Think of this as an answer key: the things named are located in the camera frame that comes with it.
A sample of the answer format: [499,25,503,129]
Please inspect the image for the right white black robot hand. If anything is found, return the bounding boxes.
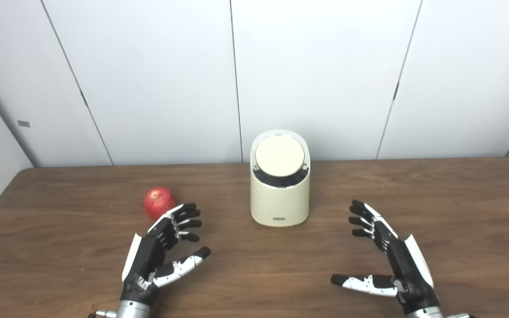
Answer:
[330,200,441,315]

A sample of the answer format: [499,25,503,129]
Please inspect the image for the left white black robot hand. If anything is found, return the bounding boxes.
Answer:
[121,203,212,307]

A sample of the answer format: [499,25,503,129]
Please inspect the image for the red apple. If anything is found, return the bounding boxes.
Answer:
[143,187,176,220]

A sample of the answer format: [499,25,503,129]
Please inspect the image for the cream round bin lid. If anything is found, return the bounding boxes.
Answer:
[255,135,306,178]

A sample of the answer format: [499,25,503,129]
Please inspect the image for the cream-colored bin body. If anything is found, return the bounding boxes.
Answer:
[250,129,311,227]

